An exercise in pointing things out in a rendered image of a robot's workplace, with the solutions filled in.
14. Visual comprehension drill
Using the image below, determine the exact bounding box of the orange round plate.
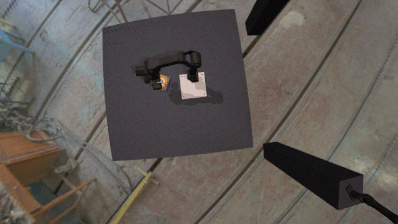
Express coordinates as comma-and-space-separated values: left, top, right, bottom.
160, 76, 167, 88

